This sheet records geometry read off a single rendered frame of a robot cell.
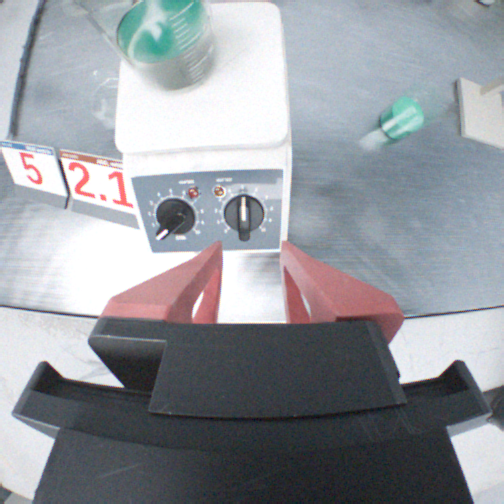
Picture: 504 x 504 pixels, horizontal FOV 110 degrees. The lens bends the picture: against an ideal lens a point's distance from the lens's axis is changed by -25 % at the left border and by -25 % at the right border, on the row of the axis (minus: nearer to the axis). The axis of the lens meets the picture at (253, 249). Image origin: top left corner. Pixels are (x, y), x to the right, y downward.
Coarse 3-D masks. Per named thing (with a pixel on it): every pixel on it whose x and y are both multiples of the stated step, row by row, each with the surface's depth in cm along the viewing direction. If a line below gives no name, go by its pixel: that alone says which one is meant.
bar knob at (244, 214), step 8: (232, 200) 18; (240, 200) 17; (248, 200) 18; (256, 200) 18; (232, 208) 18; (240, 208) 17; (248, 208) 17; (256, 208) 18; (224, 216) 19; (232, 216) 19; (240, 216) 17; (248, 216) 17; (256, 216) 19; (232, 224) 19; (240, 224) 17; (248, 224) 17; (256, 224) 19; (240, 232) 18; (248, 232) 18; (240, 240) 18
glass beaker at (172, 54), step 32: (64, 0) 6; (96, 0) 8; (128, 0) 6; (160, 0) 7; (192, 0) 8; (128, 32) 8; (160, 32) 8; (192, 32) 9; (128, 64) 11; (160, 64) 11; (192, 64) 12
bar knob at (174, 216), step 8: (168, 200) 18; (176, 200) 18; (160, 208) 18; (168, 208) 18; (176, 208) 18; (184, 208) 17; (160, 216) 18; (168, 216) 18; (176, 216) 17; (184, 216) 17; (192, 216) 18; (160, 224) 19; (168, 224) 17; (176, 224) 17; (184, 224) 19; (192, 224) 19; (160, 232) 18; (168, 232) 18; (176, 232) 19; (184, 232) 19
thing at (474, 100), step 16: (464, 80) 21; (496, 80) 19; (464, 96) 22; (480, 96) 22; (496, 96) 22; (464, 112) 22; (480, 112) 22; (496, 112) 22; (464, 128) 22; (480, 128) 22; (496, 128) 22; (496, 144) 22
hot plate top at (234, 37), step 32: (224, 32) 14; (256, 32) 14; (224, 64) 14; (256, 64) 14; (128, 96) 14; (160, 96) 14; (192, 96) 14; (224, 96) 14; (256, 96) 14; (128, 128) 14; (160, 128) 14; (192, 128) 14; (224, 128) 14; (256, 128) 14; (288, 128) 15
